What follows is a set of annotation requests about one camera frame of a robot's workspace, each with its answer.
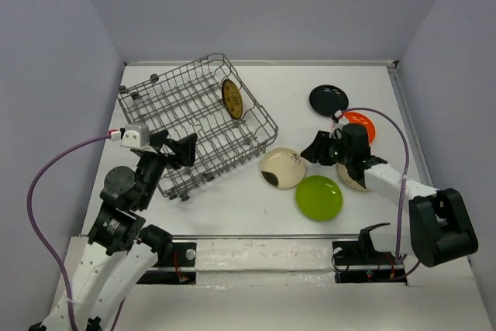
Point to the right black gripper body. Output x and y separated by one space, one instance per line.
338 152

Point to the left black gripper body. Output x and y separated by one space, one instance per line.
153 166

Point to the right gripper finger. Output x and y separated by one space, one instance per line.
322 142
317 155

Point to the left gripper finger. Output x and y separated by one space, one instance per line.
158 139
184 149

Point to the cream plate with small marks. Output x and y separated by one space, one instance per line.
345 177

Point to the orange plate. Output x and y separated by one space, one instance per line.
359 118

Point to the cream plate with black blossoms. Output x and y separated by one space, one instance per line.
282 168

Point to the lime green plate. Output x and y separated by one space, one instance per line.
319 198

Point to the yellow brown patterned plate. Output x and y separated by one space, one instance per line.
232 99

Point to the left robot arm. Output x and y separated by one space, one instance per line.
120 247

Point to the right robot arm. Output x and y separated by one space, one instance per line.
439 226

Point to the white front board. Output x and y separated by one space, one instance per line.
290 285

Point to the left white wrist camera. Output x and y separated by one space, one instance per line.
135 136

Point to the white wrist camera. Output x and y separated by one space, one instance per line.
135 136
339 120

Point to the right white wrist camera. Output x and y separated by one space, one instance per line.
339 120

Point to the grey wire dish rack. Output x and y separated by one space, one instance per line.
188 99

